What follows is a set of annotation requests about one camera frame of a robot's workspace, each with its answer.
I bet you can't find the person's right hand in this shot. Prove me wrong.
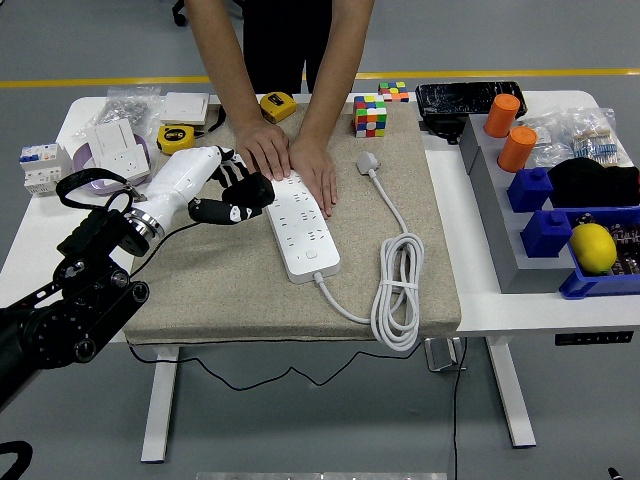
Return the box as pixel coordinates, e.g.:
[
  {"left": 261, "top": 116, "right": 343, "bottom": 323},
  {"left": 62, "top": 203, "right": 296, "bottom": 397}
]
[{"left": 234, "top": 119, "right": 292, "bottom": 182}]

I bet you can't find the person's left hand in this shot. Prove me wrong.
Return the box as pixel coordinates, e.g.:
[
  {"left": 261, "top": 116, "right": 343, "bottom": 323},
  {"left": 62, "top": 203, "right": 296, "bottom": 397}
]
[{"left": 288, "top": 132, "right": 339, "bottom": 220}]

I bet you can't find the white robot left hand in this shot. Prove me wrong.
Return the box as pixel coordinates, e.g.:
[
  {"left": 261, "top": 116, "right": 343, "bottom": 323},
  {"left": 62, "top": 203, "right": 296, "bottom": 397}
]
[{"left": 132, "top": 145, "right": 264, "bottom": 236}]

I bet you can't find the black plug adapter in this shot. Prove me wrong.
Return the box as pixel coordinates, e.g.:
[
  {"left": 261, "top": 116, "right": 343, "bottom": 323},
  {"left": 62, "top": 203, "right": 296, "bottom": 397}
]
[{"left": 222, "top": 172, "right": 276, "bottom": 209}]

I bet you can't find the white power strip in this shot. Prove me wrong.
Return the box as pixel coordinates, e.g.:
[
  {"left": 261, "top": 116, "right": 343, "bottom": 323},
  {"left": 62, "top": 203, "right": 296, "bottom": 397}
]
[{"left": 264, "top": 172, "right": 342, "bottom": 285}]

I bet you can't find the thin black adapter cord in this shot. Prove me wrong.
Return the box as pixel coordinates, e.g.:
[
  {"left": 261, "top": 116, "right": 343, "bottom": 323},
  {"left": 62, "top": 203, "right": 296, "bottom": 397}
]
[{"left": 127, "top": 223, "right": 426, "bottom": 390}]

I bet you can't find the white power strip plug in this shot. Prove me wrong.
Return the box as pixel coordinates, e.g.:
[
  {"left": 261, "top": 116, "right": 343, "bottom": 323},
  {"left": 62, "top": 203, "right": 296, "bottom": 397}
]
[{"left": 355, "top": 151, "right": 382, "bottom": 177}]

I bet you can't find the dark circuit board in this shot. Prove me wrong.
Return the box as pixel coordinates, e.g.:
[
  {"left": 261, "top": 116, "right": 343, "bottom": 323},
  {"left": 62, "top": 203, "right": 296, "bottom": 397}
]
[{"left": 574, "top": 212, "right": 640, "bottom": 279}]

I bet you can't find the round yellow tape measure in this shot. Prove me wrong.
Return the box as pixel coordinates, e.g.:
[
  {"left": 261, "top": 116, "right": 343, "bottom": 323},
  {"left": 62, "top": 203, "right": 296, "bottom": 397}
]
[{"left": 156, "top": 123, "right": 197, "bottom": 156}]

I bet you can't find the squarish yellow tape measure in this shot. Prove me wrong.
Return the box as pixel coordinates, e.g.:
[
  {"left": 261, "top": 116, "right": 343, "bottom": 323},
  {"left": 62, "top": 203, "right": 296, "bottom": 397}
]
[{"left": 258, "top": 91, "right": 298, "bottom": 123}]

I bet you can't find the large colourful puzzle cube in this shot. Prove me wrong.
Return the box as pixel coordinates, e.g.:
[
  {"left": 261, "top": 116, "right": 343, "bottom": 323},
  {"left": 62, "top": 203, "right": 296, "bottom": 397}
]
[{"left": 352, "top": 94, "right": 389, "bottom": 139}]

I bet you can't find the clear bag of screws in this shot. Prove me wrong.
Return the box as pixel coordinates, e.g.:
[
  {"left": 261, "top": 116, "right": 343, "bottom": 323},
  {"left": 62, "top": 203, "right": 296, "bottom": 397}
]
[{"left": 74, "top": 85, "right": 166, "bottom": 141}]

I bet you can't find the purple bowl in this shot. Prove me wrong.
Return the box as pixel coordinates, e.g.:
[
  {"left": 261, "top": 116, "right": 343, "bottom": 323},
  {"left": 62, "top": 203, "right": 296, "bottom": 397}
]
[{"left": 72, "top": 133, "right": 153, "bottom": 195}]

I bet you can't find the small colourful puzzle cube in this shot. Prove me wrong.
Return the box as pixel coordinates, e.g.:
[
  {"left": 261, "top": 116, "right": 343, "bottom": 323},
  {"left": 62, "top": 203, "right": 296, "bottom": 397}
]
[{"left": 377, "top": 81, "right": 411, "bottom": 104}]

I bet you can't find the person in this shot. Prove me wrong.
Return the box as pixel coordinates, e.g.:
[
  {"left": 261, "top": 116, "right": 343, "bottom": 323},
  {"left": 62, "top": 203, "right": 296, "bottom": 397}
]
[{"left": 242, "top": 0, "right": 334, "bottom": 95}]

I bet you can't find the white table leg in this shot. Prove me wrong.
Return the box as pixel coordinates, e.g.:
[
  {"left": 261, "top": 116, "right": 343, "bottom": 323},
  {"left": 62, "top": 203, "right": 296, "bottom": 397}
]
[
  {"left": 139, "top": 344, "right": 181, "bottom": 464},
  {"left": 485, "top": 335, "right": 537, "bottom": 449}
]

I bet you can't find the black power brick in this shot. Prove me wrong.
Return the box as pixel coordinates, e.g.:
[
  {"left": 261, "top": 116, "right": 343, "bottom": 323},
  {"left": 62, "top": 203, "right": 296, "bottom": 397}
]
[{"left": 419, "top": 115, "right": 464, "bottom": 146}]

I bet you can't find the black table control panel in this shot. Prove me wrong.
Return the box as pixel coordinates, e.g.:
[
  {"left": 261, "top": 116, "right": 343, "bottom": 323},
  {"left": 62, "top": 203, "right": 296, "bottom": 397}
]
[{"left": 553, "top": 330, "right": 635, "bottom": 347}]

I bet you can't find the grey-brown mat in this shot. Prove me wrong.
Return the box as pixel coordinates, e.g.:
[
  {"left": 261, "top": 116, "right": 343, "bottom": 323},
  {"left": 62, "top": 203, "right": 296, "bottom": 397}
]
[{"left": 122, "top": 97, "right": 462, "bottom": 346}]

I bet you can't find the white circuit breaker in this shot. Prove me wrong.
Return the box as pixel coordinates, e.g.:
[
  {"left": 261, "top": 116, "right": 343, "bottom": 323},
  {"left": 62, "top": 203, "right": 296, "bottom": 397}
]
[{"left": 18, "top": 142, "right": 73, "bottom": 199}]

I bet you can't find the black plastic tray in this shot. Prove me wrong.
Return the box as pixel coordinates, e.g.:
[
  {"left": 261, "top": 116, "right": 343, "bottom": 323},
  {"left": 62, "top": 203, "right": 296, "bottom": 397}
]
[{"left": 414, "top": 80, "right": 530, "bottom": 121}]

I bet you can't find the blue plastic bin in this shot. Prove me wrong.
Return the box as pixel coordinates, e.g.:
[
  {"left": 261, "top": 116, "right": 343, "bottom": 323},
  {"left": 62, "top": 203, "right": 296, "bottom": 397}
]
[{"left": 558, "top": 205, "right": 640, "bottom": 301}]

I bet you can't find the orange cylinder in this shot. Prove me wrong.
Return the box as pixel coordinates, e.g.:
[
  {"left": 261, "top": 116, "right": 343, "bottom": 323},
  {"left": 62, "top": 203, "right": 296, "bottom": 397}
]
[
  {"left": 496, "top": 125, "right": 539, "bottom": 174},
  {"left": 482, "top": 93, "right": 523, "bottom": 139}
]

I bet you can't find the grey stepped block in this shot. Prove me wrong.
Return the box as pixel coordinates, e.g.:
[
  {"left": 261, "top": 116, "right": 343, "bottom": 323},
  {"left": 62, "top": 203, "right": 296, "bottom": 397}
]
[{"left": 458, "top": 113, "right": 576, "bottom": 295}]

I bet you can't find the blue block with knob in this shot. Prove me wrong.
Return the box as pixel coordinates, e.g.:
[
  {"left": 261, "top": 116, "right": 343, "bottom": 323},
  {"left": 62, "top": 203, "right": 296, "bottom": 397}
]
[
  {"left": 519, "top": 209, "right": 574, "bottom": 259},
  {"left": 506, "top": 167, "right": 555, "bottom": 214}
]

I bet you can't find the yellow lemon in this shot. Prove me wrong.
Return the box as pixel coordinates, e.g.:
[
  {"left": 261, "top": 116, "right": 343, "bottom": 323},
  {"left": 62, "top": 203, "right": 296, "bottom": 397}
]
[{"left": 568, "top": 223, "right": 619, "bottom": 275}]

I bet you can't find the clear bag of small parts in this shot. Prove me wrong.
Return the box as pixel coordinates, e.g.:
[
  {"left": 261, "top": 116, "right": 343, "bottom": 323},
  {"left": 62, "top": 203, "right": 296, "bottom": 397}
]
[{"left": 519, "top": 113, "right": 574, "bottom": 170}]

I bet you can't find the black cloth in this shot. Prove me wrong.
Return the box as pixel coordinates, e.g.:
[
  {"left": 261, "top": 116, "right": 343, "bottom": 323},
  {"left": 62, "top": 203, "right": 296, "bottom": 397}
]
[{"left": 547, "top": 157, "right": 640, "bottom": 210}]

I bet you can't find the clear bag of resistors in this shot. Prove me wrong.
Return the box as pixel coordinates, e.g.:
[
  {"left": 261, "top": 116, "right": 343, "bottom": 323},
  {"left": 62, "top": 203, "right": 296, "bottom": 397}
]
[{"left": 567, "top": 105, "right": 634, "bottom": 169}]

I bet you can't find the black wrist strap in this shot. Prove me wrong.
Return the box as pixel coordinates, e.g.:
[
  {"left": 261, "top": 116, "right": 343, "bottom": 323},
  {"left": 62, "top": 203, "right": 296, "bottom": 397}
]
[{"left": 202, "top": 103, "right": 229, "bottom": 135}]

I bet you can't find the white wall socket panel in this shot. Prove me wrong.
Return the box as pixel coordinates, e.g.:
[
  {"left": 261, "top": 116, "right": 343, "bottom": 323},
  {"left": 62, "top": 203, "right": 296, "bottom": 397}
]
[{"left": 94, "top": 144, "right": 152, "bottom": 185}]

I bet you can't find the white wall switch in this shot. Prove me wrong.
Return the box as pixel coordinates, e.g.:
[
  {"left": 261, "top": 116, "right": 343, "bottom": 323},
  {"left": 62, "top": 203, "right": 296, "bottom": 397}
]
[{"left": 158, "top": 91, "right": 211, "bottom": 127}]

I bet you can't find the white switch panel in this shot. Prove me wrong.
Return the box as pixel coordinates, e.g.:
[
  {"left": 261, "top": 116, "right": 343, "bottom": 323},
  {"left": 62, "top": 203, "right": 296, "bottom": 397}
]
[{"left": 88, "top": 117, "right": 139, "bottom": 160}]

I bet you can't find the white power strip cord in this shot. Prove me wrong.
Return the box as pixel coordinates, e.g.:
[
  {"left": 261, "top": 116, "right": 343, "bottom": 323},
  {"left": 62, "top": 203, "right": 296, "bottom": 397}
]
[{"left": 313, "top": 169, "right": 426, "bottom": 352}]

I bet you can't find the black hanging cable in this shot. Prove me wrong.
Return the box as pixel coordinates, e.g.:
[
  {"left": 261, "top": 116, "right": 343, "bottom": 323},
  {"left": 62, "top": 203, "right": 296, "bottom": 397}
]
[{"left": 451, "top": 337, "right": 469, "bottom": 480}]

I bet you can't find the silver bracket under table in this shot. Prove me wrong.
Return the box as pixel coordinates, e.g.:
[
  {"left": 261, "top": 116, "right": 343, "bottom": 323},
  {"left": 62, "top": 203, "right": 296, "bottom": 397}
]
[{"left": 423, "top": 337, "right": 467, "bottom": 374}]

